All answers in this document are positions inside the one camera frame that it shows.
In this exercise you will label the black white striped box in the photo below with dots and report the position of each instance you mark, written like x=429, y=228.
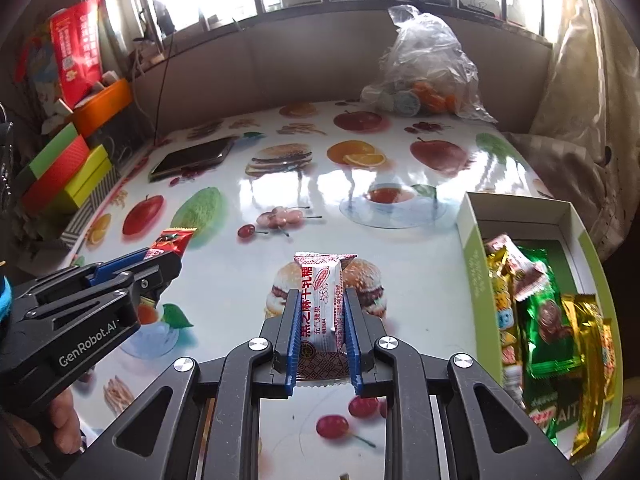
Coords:
x=92, y=215

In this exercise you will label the cream patterned curtain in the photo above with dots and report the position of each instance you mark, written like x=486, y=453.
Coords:
x=570, y=110

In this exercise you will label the gold orange snack packet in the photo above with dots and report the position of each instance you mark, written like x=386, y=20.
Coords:
x=609, y=355

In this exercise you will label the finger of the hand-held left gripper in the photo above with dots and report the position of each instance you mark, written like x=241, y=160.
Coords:
x=120, y=262
x=155, y=275

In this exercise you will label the fruit printed tablecloth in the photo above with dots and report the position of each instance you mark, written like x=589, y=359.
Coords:
x=320, y=195

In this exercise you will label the yellow cartoon print snack packet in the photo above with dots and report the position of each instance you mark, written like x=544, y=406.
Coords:
x=506, y=325

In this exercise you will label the red snack bag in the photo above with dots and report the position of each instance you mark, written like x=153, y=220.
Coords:
x=77, y=45

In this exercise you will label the orange box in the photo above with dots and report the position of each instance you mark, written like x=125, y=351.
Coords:
x=105, y=105

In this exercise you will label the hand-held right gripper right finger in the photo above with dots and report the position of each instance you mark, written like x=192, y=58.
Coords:
x=352, y=340

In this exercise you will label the white snack packet red print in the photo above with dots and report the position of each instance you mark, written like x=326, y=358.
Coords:
x=325, y=305

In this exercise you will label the green snack packet red logo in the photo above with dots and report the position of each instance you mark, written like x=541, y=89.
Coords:
x=545, y=410

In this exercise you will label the long gold snack bar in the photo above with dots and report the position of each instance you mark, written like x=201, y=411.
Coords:
x=585, y=375

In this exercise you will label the colourful printed bag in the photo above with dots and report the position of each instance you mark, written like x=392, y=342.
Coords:
x=42, y=80

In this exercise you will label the yellow-green box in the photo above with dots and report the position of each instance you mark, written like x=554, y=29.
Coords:
x=90, y=180

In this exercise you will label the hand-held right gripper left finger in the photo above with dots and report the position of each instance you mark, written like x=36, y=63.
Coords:
x=287, y=340

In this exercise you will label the green snack packet cookie print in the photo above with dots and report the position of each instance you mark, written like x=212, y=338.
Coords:
x=547, y=320

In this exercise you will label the clear plastic bag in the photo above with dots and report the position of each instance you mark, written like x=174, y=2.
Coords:
x=425, y=50

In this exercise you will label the red textured box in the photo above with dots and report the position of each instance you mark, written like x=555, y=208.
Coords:
x=57, y=175

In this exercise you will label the green flat box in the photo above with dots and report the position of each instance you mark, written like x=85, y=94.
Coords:
x=52, y=150

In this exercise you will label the green cardboard box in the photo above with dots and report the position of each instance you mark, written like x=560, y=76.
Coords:
x=472, y=260

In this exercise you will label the small pink candy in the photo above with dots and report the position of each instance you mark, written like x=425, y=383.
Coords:
x=530, y=272

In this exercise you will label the round white jelly cup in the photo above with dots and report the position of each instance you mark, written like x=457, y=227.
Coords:
x=407, y=103

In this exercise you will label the black smartphone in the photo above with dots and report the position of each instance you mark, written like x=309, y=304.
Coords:
x=192, y=160

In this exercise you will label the person's left hand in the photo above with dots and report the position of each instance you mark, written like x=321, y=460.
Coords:
x=65, y=420

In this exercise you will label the red black snack bar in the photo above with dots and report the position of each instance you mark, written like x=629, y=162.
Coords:
x=170, y=242

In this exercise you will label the small gold candy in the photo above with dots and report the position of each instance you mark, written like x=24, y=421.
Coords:
x=496, y=255

